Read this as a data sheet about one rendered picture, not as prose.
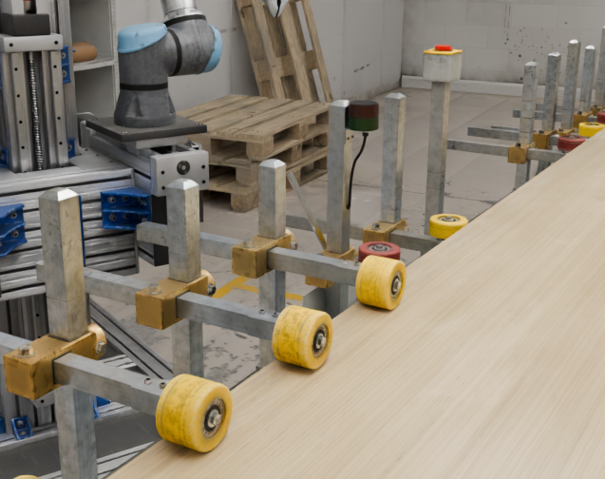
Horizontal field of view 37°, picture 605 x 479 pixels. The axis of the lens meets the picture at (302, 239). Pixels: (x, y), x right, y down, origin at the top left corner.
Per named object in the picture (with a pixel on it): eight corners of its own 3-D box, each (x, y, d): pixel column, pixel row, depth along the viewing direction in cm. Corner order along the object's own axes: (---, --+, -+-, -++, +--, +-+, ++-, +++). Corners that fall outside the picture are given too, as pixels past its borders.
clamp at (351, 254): (304, 284, 179) (304, 259, 178) (336, 264, 190) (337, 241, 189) (330, 290, 177) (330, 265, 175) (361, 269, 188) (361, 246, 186)
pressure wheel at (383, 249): (349, 303, 176) (351, 247, 173) (368, 291, 183) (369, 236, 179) (387, 312, 173) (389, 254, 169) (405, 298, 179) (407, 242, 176)
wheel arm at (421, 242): (277, 229, 214) (277, 211, 213) (285, 225, 217) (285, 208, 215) (452, 261, 193) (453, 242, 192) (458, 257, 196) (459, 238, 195)
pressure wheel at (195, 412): (166, 368, 104) (203, 378, 111) (145, 436, 103) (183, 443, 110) (209, 380, 101) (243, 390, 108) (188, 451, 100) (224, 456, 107)
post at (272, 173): (259, 411, 170) (257, 161, 156) (269, 404, 173) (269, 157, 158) (274, 416, 169) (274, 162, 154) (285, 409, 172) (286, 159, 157)
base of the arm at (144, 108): (103, 120, 225) (102, 79, 222) (160, 114, 233) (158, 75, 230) (129, 130, 213) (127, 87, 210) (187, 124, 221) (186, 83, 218)
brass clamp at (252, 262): (229, 273, 156) (228, 245, 154) (271, 252, 167) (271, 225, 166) (259, 279, 153) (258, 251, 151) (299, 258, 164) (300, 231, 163)
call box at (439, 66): (422, 84, 216) (423, 50, 214) (433, 80, 222) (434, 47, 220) (449, 86, 213) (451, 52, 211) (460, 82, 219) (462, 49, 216)
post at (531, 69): (512, 213, 293) (524, 62, 279) (515, 210, 296) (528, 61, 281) (522, 214, 292) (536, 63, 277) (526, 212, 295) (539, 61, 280)
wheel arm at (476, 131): (466, 138, 317) (467, 125, 316) (470, 136, 320) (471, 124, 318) (594, 153, 296) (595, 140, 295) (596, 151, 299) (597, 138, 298)
